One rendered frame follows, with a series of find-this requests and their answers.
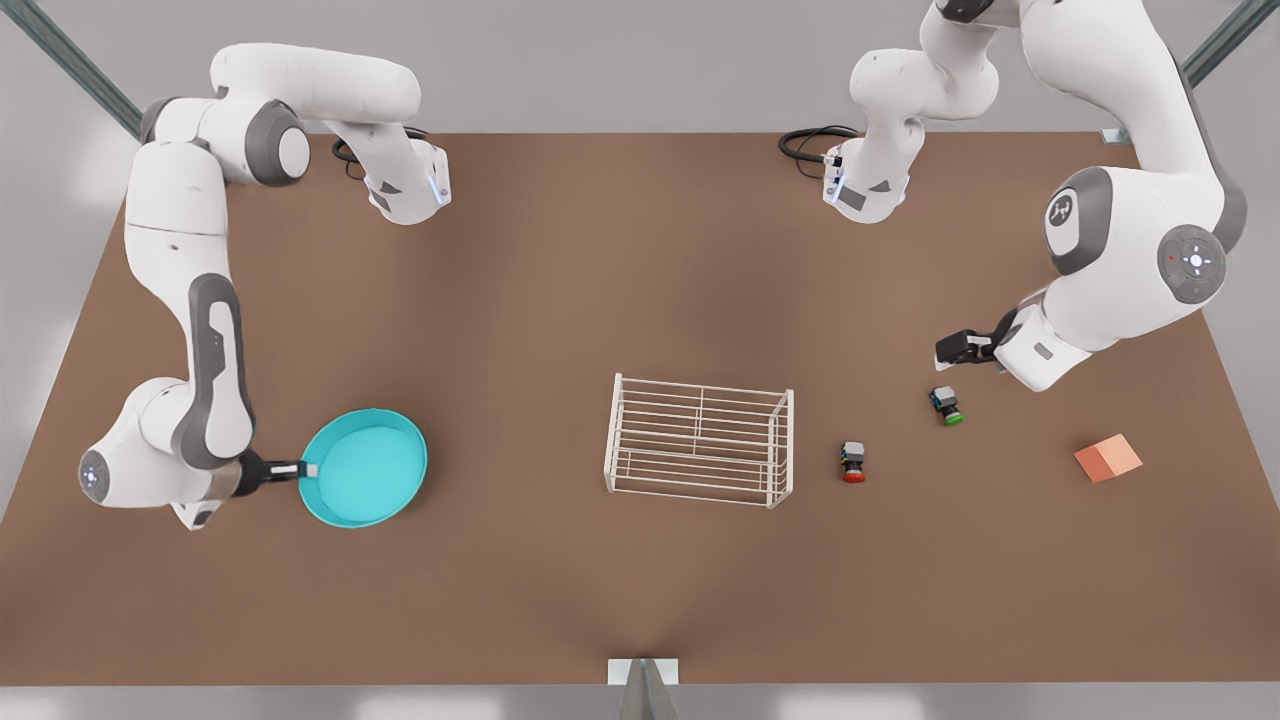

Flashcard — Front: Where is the teal round plate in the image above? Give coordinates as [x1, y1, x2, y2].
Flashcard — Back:
[299, 408, 429, 529]

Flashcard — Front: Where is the orange cube block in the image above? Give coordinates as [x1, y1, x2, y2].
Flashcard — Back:
[1074, 434, 1143, 484]

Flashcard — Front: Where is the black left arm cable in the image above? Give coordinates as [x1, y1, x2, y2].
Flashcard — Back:
[778, 125, 863, 182]

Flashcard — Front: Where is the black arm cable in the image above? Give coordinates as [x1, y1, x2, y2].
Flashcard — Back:
[778, 125, 863, 182]
[332, 127, 431, 182]

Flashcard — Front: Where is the white wire shelf rack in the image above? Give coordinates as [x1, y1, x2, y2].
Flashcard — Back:
[604, 374, 796, 510]

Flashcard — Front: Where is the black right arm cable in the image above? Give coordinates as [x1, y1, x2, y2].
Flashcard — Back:
[332, 127, 431, 182]

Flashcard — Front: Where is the silver frame post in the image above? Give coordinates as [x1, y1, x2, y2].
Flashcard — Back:
[1100, 0, 1280, 147]
[0, 0, 146, 141]
[608, 657, 680, 720]

